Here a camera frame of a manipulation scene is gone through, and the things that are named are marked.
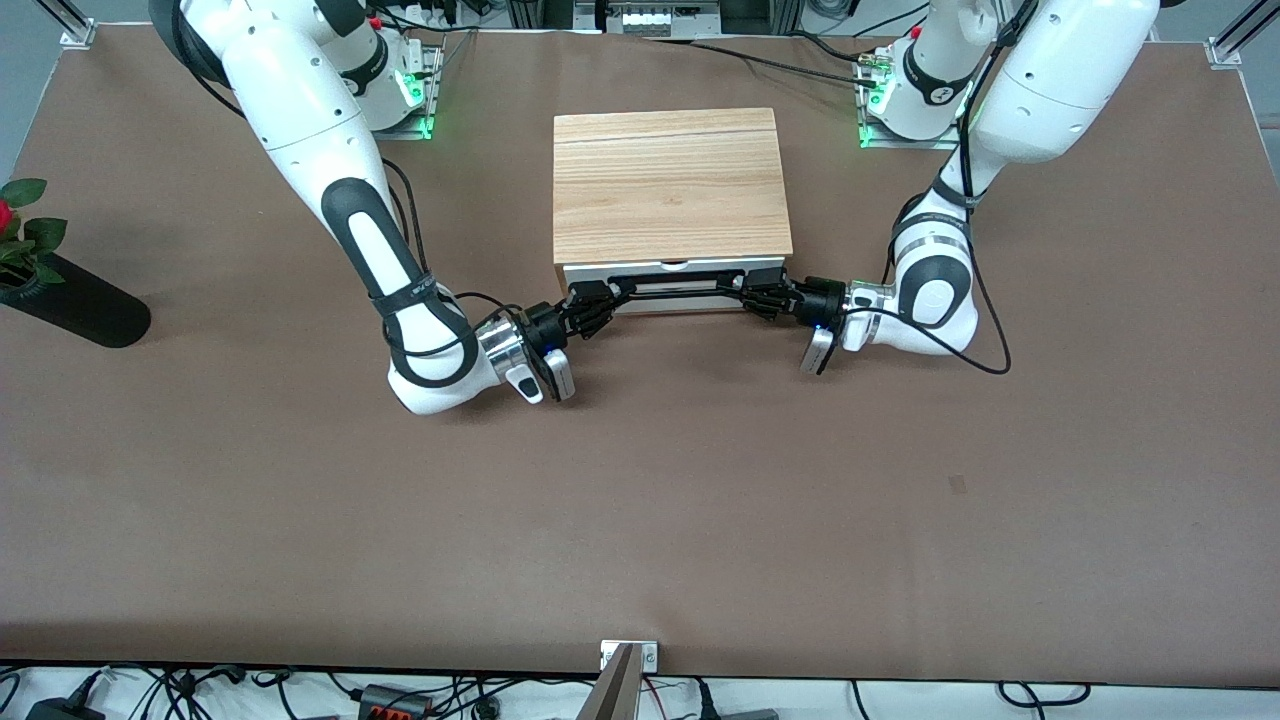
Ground black ribbed vase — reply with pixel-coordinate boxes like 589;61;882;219
0;252;153;349

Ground light wooden drawer cabinet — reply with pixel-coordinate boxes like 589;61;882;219
552;107;795;315

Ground black adapter with orange connectors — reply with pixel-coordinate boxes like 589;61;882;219
358;684;433;720

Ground plain white drawer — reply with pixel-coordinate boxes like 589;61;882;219
625;292;751;314

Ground thin grey cable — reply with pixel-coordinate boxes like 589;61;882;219
435;28;478;79

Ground artificial red rose green leaves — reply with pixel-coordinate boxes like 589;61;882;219
0;178;69;289

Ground grey camera mount bar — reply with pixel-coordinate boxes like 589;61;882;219
578;645;641;720

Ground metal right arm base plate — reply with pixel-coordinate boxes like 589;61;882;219
375;45;447;141

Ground aluminium table corner bracket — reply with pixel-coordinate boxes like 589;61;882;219
42;0;98;48
1207;0;1280;69

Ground black metal drawer handle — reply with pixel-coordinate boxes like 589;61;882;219
612;268;749;301

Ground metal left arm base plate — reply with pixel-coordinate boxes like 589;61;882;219
857;50;965;151

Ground looped black floor cable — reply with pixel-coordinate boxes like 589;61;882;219
998;682;1091;710

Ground white drawer with handle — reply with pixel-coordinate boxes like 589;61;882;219
562;257;787;293

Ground thick black table cable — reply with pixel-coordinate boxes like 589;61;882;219
650;35;883;87

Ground metal table clamp bracket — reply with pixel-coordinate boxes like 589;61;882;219
600;640;659;673

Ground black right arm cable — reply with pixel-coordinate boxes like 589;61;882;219
380;158;523;363

